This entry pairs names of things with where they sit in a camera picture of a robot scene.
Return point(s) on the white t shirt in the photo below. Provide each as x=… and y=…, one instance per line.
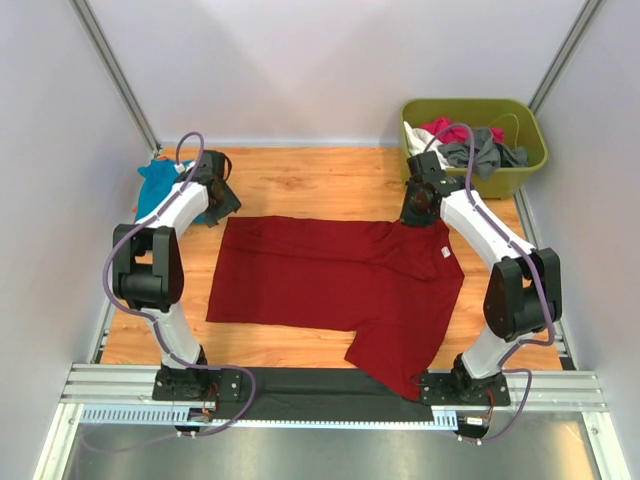
x=418, y=140

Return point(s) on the grey t shirt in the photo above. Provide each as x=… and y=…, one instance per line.
x=489, y=154

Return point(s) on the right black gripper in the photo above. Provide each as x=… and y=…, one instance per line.
x=406, y=217

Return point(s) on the olive green plastic bin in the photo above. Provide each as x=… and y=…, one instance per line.
x=516, y=122

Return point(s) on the dark red t shirt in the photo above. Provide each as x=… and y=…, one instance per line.
x=394, y=286

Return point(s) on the right aluminium corner post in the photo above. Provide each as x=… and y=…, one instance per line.
x=586, y=15

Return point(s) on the left aluminium corner post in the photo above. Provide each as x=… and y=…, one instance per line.
x=101, y=44

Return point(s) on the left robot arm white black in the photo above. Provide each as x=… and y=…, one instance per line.
x=143, y=274

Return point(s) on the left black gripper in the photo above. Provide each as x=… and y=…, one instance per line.
x=231, y=204

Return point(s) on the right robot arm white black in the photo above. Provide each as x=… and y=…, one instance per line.
x=523, y=298

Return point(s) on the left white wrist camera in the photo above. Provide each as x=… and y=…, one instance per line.
x=185, y=167

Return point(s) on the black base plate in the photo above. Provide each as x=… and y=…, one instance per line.
x=324, y=395

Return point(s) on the aluminium frame rail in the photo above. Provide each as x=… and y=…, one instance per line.
x=107, y=426

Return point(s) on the pink t shirt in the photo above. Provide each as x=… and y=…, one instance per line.
x=456, y=134

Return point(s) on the folded blue t shirt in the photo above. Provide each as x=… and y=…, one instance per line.
x=155, y=190

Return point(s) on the aluminium corner post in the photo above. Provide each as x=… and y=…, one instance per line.
x=101, y=44
x=586, y=15

